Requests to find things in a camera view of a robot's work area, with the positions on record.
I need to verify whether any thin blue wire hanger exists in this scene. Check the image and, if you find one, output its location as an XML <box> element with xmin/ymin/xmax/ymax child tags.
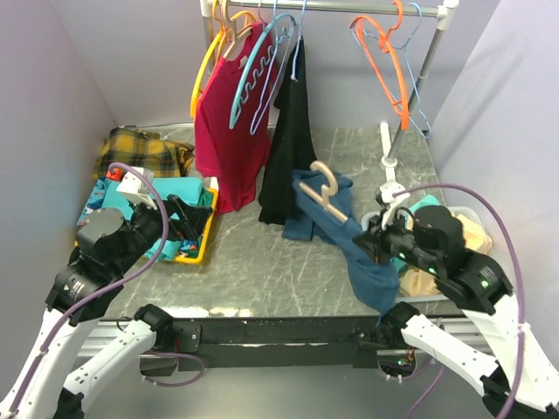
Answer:
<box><xmin>350</xmin><ymin>1</ymin><xmax>431</xmax><ymax>140</ymax></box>

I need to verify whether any wooden hanger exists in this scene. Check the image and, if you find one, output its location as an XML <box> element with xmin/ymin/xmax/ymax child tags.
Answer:
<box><xmin>299</xmin><ymin>161</ymin><xmax>348</xmax><ymax>223</ymax></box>

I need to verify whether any turquoise t shirt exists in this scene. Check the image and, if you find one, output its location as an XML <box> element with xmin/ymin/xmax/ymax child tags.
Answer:
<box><xmin>390</xmin><ymin>195</ymin><xmax>441</xmax><ymax>276</ymax></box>

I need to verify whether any light blue wavy hanger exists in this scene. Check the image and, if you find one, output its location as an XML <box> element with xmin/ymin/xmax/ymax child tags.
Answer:
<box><xmin>229</xmin><ymin>31</ymin><xmax>271</xmax><ymax>129</ymax></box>

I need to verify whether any black shirt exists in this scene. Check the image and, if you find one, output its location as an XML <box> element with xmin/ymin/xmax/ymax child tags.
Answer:
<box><xmin>259</xmin><ymin>39</ymin><xmax>316</xmax><ymax>224</ymax></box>

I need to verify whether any folded turquoise cloth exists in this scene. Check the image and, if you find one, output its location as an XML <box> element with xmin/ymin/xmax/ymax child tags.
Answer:
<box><xmin>77</xmin><ymin>177</ymin><xmax>213</xmax><ymax>264</ymax></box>

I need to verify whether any beige hanger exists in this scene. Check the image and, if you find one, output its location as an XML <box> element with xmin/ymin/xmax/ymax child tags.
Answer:
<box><xmin>218</xmin><ymin>1</ymin><xmax>256</xmax><ymax>59</ymax></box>

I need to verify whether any white clothes rack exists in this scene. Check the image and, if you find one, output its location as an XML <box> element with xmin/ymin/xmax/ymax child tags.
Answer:
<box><xmin>198</xmin><ymin>0</ymin><xmax>459</xmax><ymax>209</ymax></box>

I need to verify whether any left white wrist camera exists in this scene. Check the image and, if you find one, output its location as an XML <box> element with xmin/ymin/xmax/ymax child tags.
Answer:
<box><xmin>107</xmin><ymin>163</ymin><xmax>157</xmax><ymax>210</ymax></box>

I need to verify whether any orange plastic hanger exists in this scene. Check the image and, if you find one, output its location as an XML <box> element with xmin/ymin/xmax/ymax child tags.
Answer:
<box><xmin>349</xmin><ymin>0</ymin><xmax>411</xmax><ymax>131</ymax></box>

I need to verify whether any white perforated plastic basket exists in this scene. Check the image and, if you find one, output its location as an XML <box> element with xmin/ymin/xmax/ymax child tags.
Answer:
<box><xmin>361</xmin><ymin>205</ymin><xmax>486</xmax><ymax>305</ymax></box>

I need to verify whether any blue patterned cloth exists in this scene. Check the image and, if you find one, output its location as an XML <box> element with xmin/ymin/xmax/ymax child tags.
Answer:
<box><xmin>76</xmin><ymin>177</ymin><xmax>108</xmax><ymax>228</ymax></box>

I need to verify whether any black base bar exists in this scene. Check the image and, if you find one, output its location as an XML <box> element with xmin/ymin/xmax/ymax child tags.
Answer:
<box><xmin>161</xmin><ymin>316</ymin><xmax>407</xmax><ymax>368</ymax></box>

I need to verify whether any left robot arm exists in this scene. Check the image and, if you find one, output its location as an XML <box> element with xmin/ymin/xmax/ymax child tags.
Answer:
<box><xmin>1</xmin><ymin>195</ymin><xmax>212</xmax><ymax>418</ymax></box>

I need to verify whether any yellow plastic hanger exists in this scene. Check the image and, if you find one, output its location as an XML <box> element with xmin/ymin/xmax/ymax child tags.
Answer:
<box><xmin>190</xmin><ymin>1</ymin><xmax>245</xmax><ymax>118</ymax></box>

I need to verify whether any cream beige shirt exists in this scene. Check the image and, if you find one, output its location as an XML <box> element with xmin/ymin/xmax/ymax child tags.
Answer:
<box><xmin>399</xmin><ymin>207</ymin><xmax>493</xmax><ymax>298</ymax></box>

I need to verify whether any yellow plastic tray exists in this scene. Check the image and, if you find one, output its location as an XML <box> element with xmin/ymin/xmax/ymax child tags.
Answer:
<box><xmin>100</xmin><ymin>178</ymin><xmax>217</xmax><ymax>264</ymax></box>

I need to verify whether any magenta pink shirt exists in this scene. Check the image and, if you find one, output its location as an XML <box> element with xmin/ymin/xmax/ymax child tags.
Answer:
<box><xmin>194</xmin><ymin>23</ymin><xmax>271</xmax><ymax>214</ymax></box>

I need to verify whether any yellow plaid shirt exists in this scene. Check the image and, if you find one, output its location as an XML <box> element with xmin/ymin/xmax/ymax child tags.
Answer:
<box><xmin>93</xmin><ymin>127</ymin><xmax>195</xmax><ymax>180</ymax></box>

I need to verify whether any dark blue shirt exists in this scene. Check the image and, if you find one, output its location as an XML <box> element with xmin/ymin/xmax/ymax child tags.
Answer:
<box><xmin>283</xmin><ymin>169</ymin><xmax>399</xmax><ymax>315</ymax></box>

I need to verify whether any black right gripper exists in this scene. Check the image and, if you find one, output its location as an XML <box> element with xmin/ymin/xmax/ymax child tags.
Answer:
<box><xmin>350</xmin><ymin>205</ymin><xmax>439</xmax><ymax>271</ymax></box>

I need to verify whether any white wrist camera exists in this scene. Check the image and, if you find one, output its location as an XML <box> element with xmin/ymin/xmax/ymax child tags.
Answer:
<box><xmin>376</xmin><ymin>179</ymin><xmax>411</xmax><ymax>230</ymax></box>
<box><xmin>107</xmin><ymin>163</ymin><xmax>157</xmax><ymax>210</ymax></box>

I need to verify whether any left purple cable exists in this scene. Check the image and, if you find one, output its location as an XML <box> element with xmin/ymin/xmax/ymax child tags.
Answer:
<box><xmin>0</xmin><ymin>161</ymin><xmax>206</xmax><ymax>418</ymax></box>

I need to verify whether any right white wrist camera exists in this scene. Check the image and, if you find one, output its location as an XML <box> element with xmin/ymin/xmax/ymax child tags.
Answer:
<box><xmin>376</xmin><ymin>179</ymin><xmax>411</xmax><ymax>230</ymax></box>

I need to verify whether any pale blue wire hanger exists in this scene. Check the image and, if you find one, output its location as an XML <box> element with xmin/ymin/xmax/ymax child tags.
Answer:
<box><xmin>250</xmin><ymin>1</ymin><xmax>297</xmax><ymax>135</ymax></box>

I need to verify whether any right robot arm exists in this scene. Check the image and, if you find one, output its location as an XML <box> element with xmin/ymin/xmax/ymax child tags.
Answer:
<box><xmin>354</xmin><ymin>206</ymin><xmax>558</xmax><ymax>418</ymax></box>

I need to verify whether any green printed garment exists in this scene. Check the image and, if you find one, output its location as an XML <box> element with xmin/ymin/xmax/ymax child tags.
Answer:
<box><xmin>176</xmin><ymin>189</ymin><xmax>213</xmax><ymax>258</ymax></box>

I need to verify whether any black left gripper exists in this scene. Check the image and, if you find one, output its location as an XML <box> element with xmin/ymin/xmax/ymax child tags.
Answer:
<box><xmin>110</xmin><ymin>190</ymin><xmax>212</xmax><ymax>274</ymax></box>

